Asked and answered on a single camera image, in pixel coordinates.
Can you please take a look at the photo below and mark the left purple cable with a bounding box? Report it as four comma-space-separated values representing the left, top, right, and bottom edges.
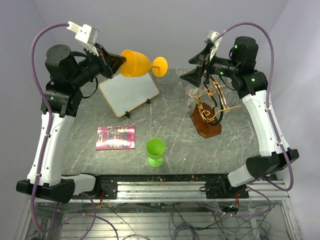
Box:
30, 22, 118, 240

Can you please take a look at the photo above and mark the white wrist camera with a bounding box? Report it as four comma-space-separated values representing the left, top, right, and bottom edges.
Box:
67, 21, 99, 56
203, 29, 222, 58

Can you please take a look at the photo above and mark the yellow framed whiteboard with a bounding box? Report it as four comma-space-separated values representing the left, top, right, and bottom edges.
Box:
98, 73, 160, 118

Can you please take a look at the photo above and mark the aluminium mounting rail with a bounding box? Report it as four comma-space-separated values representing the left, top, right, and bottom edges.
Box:
29, 173, 291, 202

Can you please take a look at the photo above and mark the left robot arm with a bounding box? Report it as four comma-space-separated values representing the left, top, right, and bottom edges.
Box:
16, 43, 126, 204

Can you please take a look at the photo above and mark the pink booklet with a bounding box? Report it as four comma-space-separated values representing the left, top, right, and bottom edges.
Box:
95, 125, 136, 151

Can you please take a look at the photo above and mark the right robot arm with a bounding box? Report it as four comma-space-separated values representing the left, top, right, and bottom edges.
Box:
180, 36, 299, 198

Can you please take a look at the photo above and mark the clear front wine glass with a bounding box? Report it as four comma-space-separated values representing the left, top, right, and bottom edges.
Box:
185, 84, 201, 116

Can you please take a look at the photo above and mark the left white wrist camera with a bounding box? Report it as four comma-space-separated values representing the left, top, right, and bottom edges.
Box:
67, 21, 99, 56

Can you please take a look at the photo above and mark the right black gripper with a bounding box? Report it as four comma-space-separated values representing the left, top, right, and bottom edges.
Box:
180, 45, 240, 87

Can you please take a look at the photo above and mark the clear tall wine glass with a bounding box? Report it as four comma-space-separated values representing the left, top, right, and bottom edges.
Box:
175, 65, 190, 85

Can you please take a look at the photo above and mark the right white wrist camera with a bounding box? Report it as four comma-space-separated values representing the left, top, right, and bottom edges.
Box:
203, 29, 222, 58

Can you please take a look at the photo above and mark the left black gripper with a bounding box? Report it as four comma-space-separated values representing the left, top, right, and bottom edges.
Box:
70, 42, 127, 88

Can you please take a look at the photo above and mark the orange plastic goblet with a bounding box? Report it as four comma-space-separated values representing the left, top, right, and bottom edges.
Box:
119, 49, 169, 78

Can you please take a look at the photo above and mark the gold wine glass rack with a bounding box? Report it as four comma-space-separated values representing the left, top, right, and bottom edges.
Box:
190, 76, 244, 139

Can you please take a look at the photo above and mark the green plastic goblet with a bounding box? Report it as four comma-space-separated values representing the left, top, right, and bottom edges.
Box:
146, 138, 166, 168

